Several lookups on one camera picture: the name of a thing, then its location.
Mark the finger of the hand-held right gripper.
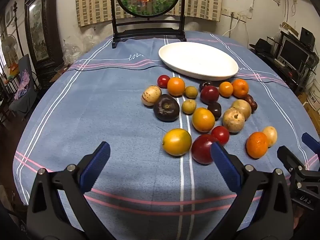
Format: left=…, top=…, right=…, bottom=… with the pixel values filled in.
left=277, top=146, right=306, bottom=175
left=302, top=132, right=320, bottom=156

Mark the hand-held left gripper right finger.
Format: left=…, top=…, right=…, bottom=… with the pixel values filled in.
left=210, top=141, right=294, bottom=240

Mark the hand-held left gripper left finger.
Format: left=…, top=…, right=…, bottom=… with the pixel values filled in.
left=26, top=141, right=118, bottom=240

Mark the small tan fruit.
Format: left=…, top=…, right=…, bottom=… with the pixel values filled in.
left=262, top=126, right=278, bottom=147

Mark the mandarin orange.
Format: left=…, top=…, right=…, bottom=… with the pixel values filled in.
left=232, top=79, right=249, bottom=98
left=246, top=132, right=269, bottom=159

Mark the tan fruit with hole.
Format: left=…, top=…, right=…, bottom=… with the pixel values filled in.
left=222, top=107, right=245, bottom=133

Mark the yellow-orange citrus fruit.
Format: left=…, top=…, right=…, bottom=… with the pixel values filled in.
left=162, top=128, right=192, bottom=156

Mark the tan round fruit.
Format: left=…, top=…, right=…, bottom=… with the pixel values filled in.
left=231, top=99, right=252, bottom=120

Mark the dark red fruit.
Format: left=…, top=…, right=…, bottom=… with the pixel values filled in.
left=244, top=94, right=258, bottom=114

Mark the small green-brown fruit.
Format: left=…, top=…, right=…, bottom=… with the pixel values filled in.
left=182, top=99, right=197, bottom=114
left=185, top=86, right=199, bottom=99

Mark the small orange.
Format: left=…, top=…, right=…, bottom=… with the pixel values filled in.
left=219, top=81, right=234, bottom=97

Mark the large dark purple fruit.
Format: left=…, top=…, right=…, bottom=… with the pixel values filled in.
left=153, top=94, right=180, bottom=122

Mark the spotted beige fruit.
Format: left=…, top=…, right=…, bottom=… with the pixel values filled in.
left=141, top=85, right=162, bottom=106

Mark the white oval plate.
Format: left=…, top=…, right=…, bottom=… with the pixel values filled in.
left=158, top=42, right=239, bottom=78

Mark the cardboard box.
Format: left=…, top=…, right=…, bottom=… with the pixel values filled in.
left=299, top=92, right=320, bottom=120

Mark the white bucket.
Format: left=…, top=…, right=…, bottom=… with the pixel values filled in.
left=307, top=79, right=320, bottom=100

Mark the blue striped tablecloth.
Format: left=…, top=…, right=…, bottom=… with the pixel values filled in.
left=12, top=31, right=320, bottom=240

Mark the black computer desk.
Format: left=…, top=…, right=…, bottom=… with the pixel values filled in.
left=250, top=47, right=318, bottom=98

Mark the computer monitor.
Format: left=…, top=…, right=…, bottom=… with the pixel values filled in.
left=278, top=38, right=310, bottom=68

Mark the dark chair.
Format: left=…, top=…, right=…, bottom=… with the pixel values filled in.
left=9, top=54, right=38, bottom=120

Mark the black speaker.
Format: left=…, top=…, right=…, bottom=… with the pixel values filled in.
left=299, top=27, right=315, bottom=46

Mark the black hat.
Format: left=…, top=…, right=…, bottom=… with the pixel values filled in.
left=249, top=38, right=275, bottom=57

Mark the purple cloth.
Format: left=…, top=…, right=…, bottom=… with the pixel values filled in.
left=14, top=70, right=30, bottom=100

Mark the clear plastic bag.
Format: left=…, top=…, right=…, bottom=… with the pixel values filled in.
left=62, top=27, right=105, bottom=64

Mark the white electric fan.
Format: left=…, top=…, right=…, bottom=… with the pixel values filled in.
left=1, top=34, right=18, bottom=65

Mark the dark framed painting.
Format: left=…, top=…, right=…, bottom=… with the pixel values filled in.
left=24, top=0, right=64, bottom=68

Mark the beige checkered curtain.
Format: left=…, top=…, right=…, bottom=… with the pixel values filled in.
left=75, top=0, right=224, bottom=27

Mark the round goldfish table screen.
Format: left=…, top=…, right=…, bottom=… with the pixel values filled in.
left=110, top=0, right=187, bottom=49

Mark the white cable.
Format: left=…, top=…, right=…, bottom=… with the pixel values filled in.
left=221, top=17, right=239, bottom=37

